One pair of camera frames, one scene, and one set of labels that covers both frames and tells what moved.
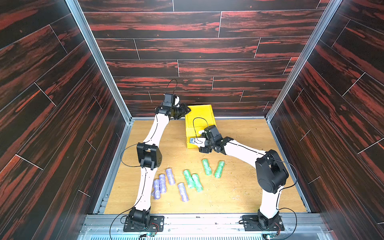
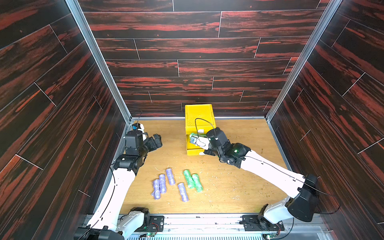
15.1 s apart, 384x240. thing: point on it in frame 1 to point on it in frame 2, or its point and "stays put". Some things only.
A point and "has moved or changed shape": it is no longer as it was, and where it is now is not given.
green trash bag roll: [189, 178] stays put
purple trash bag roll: [156, 192] stays put
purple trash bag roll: [183, 191] stays put
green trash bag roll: [207, 169] to [204, 135]
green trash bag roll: [197, 183] stays put
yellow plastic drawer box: [197, 117] has moved or changed shape
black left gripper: [183, 110] to [157, 141]
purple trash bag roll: [162, 183] stays put
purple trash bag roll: [169, 174] stays put
